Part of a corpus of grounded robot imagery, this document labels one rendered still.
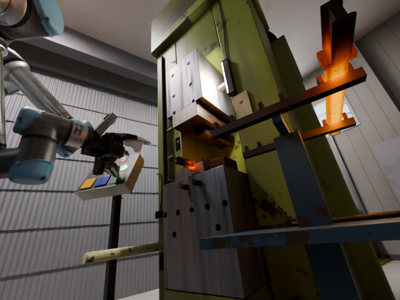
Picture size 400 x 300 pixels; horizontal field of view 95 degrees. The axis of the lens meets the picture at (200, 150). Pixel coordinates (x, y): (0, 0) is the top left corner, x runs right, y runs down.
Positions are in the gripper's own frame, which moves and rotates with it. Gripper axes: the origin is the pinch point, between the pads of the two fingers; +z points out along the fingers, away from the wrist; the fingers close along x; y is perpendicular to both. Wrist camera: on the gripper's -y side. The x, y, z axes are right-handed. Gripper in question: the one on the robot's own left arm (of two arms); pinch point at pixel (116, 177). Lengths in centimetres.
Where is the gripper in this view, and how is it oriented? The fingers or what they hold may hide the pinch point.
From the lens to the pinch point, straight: 118.6
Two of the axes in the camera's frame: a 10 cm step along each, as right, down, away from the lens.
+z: 2.6, 7.8, 5.7
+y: 0.4, -6.0, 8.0
